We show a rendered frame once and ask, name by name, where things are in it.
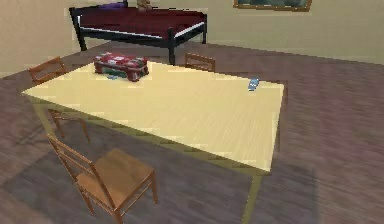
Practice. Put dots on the pale yellow wooden table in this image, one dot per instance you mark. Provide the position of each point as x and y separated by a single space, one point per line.
186 110

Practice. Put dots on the purple pillow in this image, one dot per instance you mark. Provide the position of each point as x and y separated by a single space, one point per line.
111 5

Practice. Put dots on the small blue flat object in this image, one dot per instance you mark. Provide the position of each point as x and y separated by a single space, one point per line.
112 77

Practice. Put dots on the black bed with red cover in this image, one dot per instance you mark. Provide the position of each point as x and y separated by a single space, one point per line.
140 21

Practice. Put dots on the brown wooden chair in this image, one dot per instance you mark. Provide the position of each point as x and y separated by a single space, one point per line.
115 175
46 71
200 62

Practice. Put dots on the brown teddy bear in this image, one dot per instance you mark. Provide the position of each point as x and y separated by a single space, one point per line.
144 4

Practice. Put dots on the framed picture with brown frame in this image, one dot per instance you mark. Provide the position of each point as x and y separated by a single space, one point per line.
273 4

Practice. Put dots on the red patterned toolbox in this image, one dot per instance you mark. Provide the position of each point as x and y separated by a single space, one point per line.
121 65

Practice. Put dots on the small blue white carton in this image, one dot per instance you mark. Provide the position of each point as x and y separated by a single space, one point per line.
253 84

